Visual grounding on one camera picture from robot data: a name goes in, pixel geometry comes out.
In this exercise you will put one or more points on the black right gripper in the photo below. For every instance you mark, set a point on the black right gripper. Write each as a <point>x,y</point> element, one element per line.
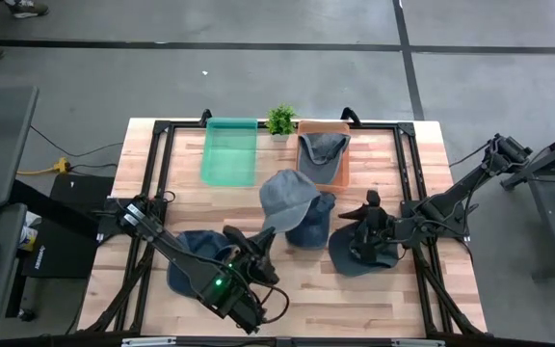
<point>381,231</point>

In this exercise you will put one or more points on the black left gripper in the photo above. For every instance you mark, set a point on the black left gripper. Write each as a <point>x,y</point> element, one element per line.
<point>256,267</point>

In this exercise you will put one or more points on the dark blue denim cap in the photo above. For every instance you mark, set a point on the dark blue denim cap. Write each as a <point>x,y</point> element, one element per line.
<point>200,243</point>
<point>342,255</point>
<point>309,231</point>

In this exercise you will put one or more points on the grey denim cap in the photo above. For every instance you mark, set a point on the grey denim cap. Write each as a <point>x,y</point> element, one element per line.
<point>321,161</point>
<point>284,197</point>

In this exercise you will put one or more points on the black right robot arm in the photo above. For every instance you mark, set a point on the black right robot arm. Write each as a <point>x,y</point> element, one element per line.
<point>451,200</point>

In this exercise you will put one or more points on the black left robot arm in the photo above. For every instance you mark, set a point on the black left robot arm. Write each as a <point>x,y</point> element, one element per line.
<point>181,255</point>

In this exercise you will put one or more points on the green translucent tray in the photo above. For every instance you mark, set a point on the green translucent tray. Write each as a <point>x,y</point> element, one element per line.
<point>229,154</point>

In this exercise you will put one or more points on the orange translucent tray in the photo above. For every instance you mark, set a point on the orange translucent tray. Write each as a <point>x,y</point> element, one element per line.
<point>321,127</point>

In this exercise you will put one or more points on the small green potted plant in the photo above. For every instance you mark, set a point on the small green potted plant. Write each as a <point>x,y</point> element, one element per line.
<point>281,120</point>

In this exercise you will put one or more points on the black flat box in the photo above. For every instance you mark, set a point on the black flat box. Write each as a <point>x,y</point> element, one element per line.
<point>80,185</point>

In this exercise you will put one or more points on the black Trossen mat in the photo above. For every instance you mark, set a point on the black Trossen mat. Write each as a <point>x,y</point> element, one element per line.
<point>65,255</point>

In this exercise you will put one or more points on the black metal stand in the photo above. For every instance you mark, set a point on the black metal stand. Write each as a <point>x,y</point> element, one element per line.
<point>553,226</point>

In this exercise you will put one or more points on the white paper clutter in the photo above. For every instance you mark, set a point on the white paper clutter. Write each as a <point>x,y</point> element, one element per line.
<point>29,233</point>

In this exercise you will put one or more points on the black caster wheel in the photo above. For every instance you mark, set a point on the black caster wheel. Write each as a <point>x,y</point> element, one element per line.
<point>26,315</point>

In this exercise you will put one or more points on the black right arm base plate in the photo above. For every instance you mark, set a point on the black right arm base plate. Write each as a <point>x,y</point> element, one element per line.
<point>458,229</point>

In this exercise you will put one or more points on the black aluminium table frame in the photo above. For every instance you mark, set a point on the black aluminium table frame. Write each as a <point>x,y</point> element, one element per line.
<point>378,125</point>

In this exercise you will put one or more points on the black rail bar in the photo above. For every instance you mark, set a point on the black rail bar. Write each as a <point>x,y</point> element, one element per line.
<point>306,343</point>

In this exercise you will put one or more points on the silver rail bracket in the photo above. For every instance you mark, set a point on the silver rail bracket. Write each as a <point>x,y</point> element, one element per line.
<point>148,342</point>
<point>417,343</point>

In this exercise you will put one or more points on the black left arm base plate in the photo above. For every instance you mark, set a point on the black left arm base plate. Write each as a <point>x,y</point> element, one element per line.
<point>111,226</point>

